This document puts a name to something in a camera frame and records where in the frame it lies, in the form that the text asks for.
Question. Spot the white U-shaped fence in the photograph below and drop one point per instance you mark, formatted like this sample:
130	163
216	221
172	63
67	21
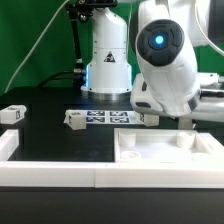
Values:
102	174

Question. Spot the white square tabletop part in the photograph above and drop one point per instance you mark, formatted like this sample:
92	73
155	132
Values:
147	146

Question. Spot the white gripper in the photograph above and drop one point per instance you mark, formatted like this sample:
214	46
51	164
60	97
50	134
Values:
209	108

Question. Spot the printed marker sheet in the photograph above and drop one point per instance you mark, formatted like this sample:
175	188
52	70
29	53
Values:
104	116

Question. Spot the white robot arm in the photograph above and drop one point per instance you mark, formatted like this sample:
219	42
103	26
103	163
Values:
152	58

